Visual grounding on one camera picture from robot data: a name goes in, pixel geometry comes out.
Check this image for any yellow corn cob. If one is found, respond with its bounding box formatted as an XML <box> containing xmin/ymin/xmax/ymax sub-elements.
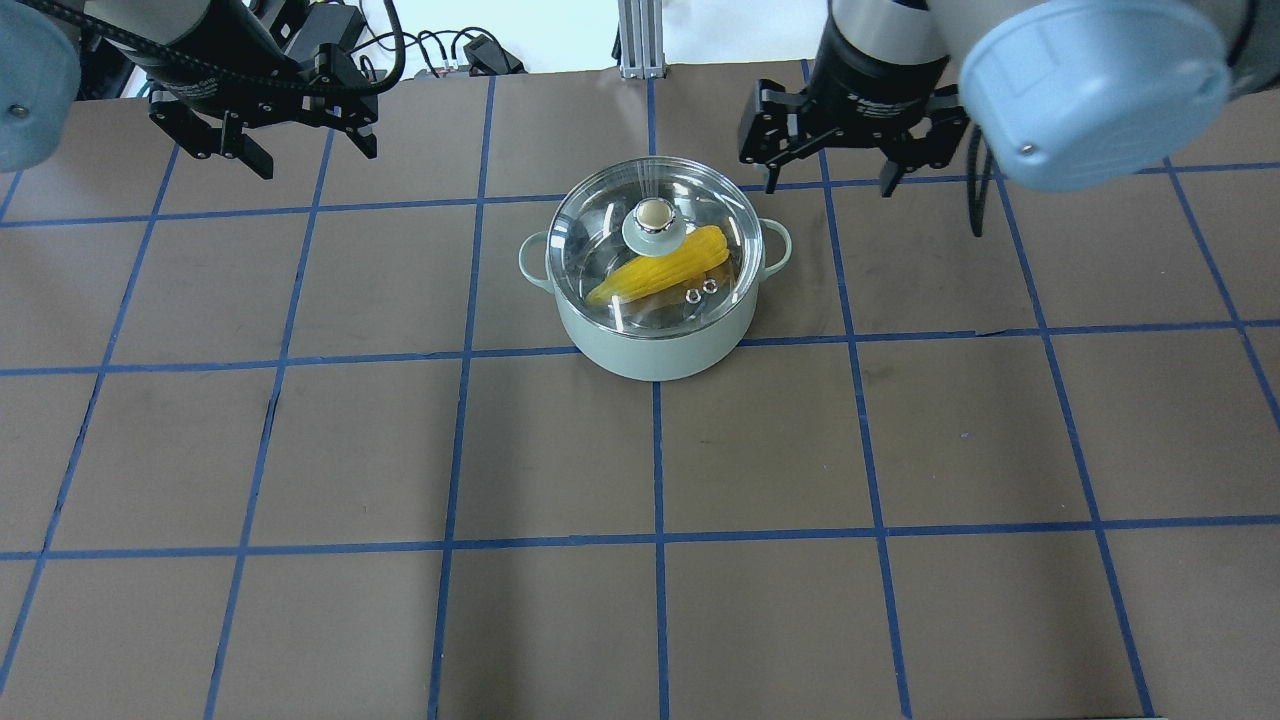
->
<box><xmin>586</xmin><ymin>225</ymin><xmax>730</xmax><ymax>306</ymax></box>

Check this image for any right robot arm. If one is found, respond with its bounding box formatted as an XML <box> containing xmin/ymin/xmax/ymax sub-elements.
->
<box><xmin>739</xmin><ymin>1</ymin><xmax>1277</xmax><ymax>196</ymax></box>

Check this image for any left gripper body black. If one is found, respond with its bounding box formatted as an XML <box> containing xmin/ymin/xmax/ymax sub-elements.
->
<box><xmin>145</xmin><ymin>0</ymin><xmax>332</xmax><ymax>136</ymax></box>

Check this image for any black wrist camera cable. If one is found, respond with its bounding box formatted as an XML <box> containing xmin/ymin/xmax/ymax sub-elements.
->
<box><xmin>20</xmin><ymin>0</ymin><xmax>406</xmax><ymax>97</ymax></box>

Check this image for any glass pot lid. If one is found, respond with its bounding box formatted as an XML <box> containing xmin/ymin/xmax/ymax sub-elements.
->
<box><xmin>538</xmin><ymin>156</ymin><xmax>773</xmax><ymax>340</ymax></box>

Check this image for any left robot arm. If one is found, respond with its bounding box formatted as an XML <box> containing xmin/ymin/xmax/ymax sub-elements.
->
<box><xmin>1</xmin><ymin>1</ymin><xmax>407</xmax><ymax>179</ymax></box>

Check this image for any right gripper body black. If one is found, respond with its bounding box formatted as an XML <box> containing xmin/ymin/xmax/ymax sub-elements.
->
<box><xmin>804</xmin><ymin>20</ymin><xmax>950</xmax><ymax>150</ymax></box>

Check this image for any black power brick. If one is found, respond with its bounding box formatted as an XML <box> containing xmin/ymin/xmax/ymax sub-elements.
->
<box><xmin>284</xmin><ymin>3</ymin><xmax>365</xmax><ymax>63</ymax></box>

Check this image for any brown grid table mat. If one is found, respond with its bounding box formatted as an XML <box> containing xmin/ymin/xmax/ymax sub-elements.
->
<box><xmin>1</xmin><ymin>61</ymin><xmax>1279</xmax><ymax>719</ymax></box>

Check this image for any white electric pot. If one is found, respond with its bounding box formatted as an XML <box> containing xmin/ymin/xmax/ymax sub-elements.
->
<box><xmin>517</xmin><ymin>156</ymin><xmax>794</xmax><ymax>382</ymax></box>

